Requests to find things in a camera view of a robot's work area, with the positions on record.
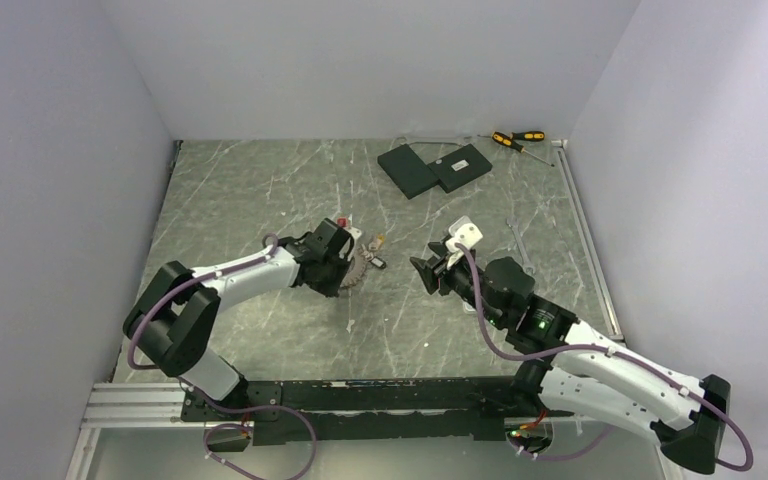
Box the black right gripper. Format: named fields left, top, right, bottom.
left=410, top=241, right=506, bottom=327

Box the round metal key organizer disc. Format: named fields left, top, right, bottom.
left=340, top=234, right=386, bottom=290

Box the black key tag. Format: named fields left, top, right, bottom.
left=369, top=257, right=387, bottom=270

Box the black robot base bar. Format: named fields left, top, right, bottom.
left=178, top=376, right=575, bottom=446

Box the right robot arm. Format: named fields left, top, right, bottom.
left=410, top=242, right=731, bottom=475

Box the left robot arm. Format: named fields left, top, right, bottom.
left=123, top=218, right=362, bottom=420

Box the silver wrench on table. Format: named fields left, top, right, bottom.
left=506, top=217, right=536, bottom=276

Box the large black flat box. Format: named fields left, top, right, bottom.
left=377, top=144, right=439, bottom=199

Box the small black flat box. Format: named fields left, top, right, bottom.
left=428, top=144, right=492, bottom=193

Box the yellow black screwdriver front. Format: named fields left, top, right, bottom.
left=491, top=139, right=554, bottom=167

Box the yellow black screwdriver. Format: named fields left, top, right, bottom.
left=482, top=131, right=546, bottom=143
left=491, top=139, right=554, bottom=167

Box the yellow black screwdriver rear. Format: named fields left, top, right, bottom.
left=482, top=131, right=546, bottom=143

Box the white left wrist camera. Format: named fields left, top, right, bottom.
left=336, top=216, right=363, bottom=241

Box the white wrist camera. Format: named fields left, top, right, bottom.
left=336, top=216, right=363, bottom=241
left=444, top=215, right=483, bottom=269

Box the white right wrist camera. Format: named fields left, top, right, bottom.
left=444, top=215, right=483, bottom=269

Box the long silver wrench at wall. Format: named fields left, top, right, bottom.
left=396, top=135, right=474, bottom=147

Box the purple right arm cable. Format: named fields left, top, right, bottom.
left=453, top=242, right=755, bottom=473

